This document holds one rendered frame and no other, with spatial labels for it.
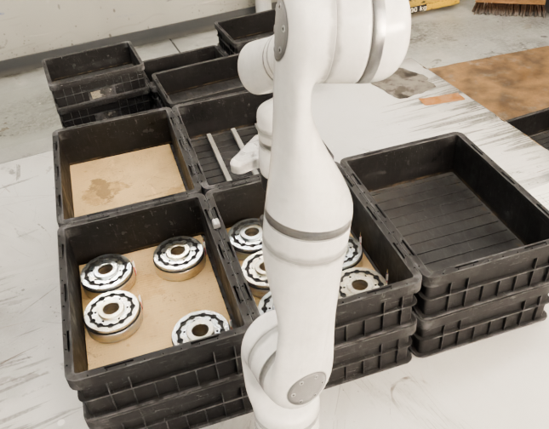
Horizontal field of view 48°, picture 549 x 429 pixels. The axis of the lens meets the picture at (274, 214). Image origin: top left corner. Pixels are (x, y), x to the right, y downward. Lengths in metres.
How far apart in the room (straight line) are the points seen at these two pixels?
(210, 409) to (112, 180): 0.67
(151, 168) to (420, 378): 0.82
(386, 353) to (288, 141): 0.69
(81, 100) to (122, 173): 1.20
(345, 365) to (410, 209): 0.40
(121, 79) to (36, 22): 1.73
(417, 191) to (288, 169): 0.88
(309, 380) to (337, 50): 0.40
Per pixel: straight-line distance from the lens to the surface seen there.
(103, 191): 1.53
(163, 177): 1.53
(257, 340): 0.77
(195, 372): 1.05
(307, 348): 0.71
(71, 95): 2.74
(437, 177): 1.48
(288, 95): 0.53
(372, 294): 1.04
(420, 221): 1.35
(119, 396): 1.06
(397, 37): 0.53
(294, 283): 0.64
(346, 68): 0.52
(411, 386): 1.21
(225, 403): 1.14
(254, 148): 0.96
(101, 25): 4.44
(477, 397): 1.22
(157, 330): 1.16
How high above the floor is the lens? 1.68
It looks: 39 degrees down
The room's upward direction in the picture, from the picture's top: 5 degrees counter-clockwise
